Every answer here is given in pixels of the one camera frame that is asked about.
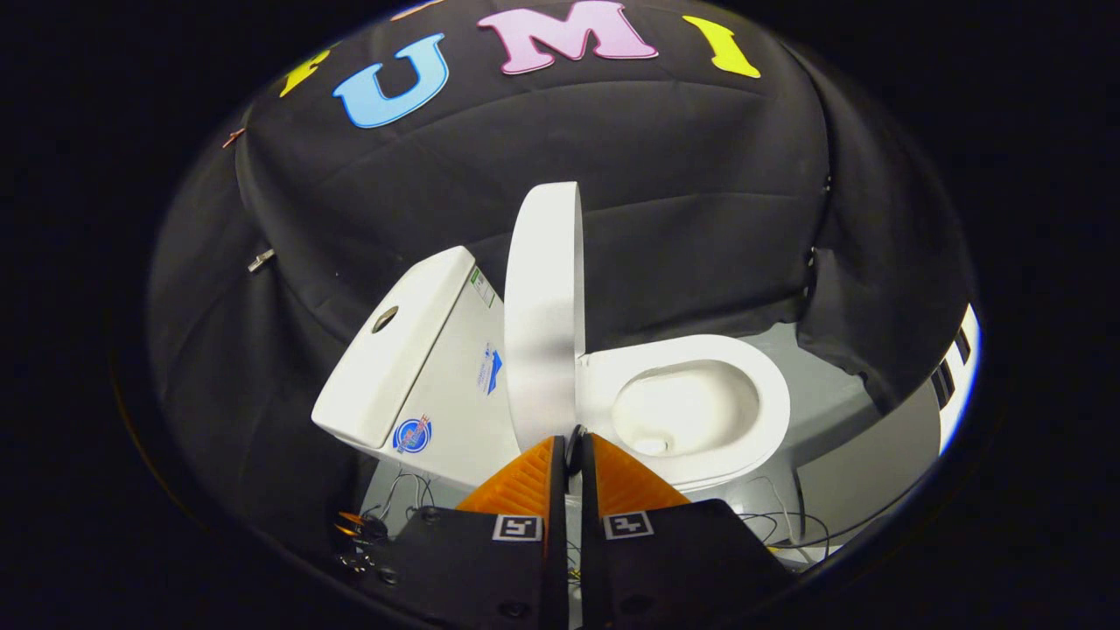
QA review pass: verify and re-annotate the white toilet lid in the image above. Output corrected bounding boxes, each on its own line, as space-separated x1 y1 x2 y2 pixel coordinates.
503 182 586 452

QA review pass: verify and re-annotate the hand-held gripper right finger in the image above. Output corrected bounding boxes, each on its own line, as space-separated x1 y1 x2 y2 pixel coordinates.
578 432 797 630

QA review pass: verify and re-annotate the black cable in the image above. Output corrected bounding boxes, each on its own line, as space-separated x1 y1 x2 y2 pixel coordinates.
737 477 885 552

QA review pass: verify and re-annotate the white toilet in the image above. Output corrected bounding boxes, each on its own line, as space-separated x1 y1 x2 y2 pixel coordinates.
311 246 792 496

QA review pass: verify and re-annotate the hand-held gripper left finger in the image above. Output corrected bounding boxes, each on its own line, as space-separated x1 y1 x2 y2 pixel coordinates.
367 435 569 630

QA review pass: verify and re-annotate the black backdrop cloth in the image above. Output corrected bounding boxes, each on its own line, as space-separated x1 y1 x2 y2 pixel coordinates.
147 0 977 565

